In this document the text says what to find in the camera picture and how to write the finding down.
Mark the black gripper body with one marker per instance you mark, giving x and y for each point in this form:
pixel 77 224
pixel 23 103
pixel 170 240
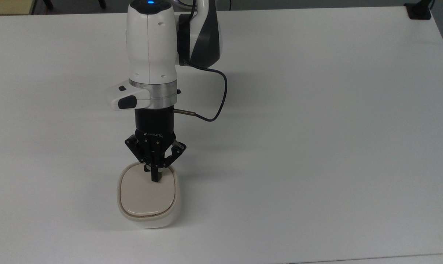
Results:
pixel 154 124

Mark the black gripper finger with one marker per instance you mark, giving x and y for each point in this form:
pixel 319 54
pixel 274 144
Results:
pixel 135 146
pixel 176 150

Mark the beige trash bin lid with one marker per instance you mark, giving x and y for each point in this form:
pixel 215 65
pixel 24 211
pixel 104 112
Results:
pixel 144 196

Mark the cream white trash bin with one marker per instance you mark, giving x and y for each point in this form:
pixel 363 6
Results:
pixel 148 222

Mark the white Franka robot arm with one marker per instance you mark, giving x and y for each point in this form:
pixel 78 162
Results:
pixel 151 44

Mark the black furniture leg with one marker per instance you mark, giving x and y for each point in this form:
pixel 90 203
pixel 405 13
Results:
pixel 102 3
pixel 48 3

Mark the light wooden furniture board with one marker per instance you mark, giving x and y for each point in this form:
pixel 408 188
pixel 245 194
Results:
pixel 8 6

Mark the black table clamp mount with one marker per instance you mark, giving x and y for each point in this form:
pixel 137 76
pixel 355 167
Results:
pixel 419 11

